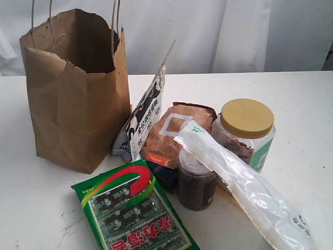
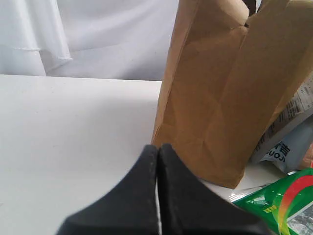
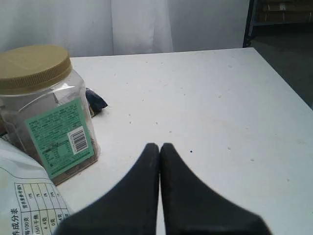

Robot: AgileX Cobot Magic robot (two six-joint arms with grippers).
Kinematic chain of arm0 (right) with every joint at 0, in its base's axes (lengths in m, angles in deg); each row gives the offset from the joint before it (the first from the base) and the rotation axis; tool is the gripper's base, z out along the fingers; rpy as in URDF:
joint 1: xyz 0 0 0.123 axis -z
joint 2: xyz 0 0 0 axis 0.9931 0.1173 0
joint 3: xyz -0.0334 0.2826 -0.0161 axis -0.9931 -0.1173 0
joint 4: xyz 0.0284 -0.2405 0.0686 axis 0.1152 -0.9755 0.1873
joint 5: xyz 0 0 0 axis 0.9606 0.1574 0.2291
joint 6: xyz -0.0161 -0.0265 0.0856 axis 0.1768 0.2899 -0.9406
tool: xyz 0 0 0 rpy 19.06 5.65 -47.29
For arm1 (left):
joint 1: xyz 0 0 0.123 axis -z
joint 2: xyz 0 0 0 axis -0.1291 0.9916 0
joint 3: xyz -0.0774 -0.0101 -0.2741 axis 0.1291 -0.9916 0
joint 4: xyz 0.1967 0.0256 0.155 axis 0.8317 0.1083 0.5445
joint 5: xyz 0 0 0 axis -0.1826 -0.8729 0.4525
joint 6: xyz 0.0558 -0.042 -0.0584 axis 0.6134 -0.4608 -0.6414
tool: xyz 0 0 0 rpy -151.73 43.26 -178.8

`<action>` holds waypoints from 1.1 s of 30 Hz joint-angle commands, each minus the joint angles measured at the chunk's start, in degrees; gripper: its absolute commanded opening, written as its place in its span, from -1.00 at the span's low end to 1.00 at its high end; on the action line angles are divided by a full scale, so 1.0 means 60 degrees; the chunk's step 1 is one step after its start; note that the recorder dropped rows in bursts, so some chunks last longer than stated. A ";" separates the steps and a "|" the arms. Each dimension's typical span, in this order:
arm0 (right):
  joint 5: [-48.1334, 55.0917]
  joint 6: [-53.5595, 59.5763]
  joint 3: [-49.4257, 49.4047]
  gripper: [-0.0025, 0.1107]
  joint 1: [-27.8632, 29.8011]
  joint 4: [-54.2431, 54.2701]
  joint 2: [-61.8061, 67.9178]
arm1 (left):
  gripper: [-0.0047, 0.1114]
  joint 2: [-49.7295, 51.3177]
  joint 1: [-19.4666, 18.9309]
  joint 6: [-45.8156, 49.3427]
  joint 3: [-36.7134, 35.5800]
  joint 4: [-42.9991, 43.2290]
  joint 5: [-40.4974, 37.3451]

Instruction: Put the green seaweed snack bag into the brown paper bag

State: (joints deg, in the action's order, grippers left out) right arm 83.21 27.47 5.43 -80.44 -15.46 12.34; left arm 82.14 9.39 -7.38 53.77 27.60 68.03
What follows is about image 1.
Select green seaweed snack package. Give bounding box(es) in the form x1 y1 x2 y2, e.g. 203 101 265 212
72 159 199 249

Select brown coffee pouch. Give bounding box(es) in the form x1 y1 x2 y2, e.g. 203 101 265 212
140 102 217 169

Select brown paper bag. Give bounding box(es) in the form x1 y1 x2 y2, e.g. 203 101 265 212
19 1 131 174

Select white black cat pouch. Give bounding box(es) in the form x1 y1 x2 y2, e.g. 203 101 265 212
111 42 175 163

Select dark blue small packet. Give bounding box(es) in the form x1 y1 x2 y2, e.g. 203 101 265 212
147 161 178 193

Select small dark spice jar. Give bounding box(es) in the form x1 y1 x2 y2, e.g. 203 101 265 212
176 149 216 210

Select yellow lid plastic jar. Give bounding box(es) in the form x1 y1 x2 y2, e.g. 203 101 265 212
211 98 276 171

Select long white plastic package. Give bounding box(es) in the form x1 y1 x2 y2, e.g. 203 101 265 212
174 120 317 249

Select dark stand in background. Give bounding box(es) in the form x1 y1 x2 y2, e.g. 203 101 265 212
322 43 333 71

